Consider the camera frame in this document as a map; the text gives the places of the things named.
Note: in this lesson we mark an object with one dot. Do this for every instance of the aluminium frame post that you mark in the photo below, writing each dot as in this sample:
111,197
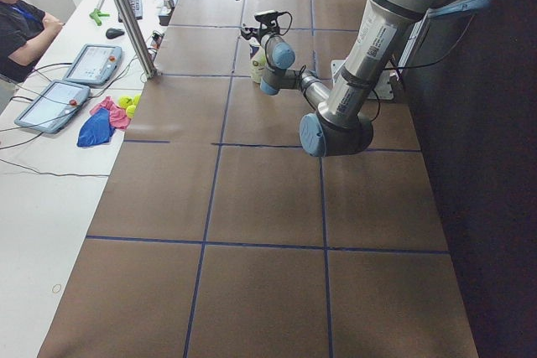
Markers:
137,40

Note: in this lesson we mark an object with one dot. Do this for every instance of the blue cloth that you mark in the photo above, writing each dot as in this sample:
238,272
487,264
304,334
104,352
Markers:
96,130

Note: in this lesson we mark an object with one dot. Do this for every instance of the pink cloth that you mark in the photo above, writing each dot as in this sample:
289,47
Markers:
117,116

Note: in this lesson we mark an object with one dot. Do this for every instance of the seated person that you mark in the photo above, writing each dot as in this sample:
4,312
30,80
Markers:
26,34

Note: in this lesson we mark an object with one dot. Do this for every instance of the green plastic tool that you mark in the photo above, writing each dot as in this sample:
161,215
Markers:
96,15

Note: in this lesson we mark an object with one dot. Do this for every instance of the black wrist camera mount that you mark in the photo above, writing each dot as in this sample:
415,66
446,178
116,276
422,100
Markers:
267,18

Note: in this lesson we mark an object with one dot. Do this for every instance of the black computer mouse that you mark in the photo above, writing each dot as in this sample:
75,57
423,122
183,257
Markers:
113,33

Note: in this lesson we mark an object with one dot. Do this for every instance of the silver metal cup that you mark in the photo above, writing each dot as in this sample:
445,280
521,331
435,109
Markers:
170,4

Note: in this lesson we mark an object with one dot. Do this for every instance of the tennis ball can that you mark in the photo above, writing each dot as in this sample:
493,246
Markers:
257,60

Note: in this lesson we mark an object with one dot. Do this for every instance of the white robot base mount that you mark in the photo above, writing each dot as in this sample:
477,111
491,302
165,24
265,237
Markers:
386,81

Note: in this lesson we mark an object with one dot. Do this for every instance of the lower teach pendant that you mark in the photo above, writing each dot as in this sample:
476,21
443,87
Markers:
54,106

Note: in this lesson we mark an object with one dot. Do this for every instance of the yellow ball behind table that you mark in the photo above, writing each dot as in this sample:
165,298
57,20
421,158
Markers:
125,101

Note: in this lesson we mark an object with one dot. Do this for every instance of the teach pendant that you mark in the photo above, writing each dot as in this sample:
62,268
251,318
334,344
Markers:
94,65
54,106

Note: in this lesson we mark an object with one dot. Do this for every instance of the upper teach pendant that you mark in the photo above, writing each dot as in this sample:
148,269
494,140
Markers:
94,65

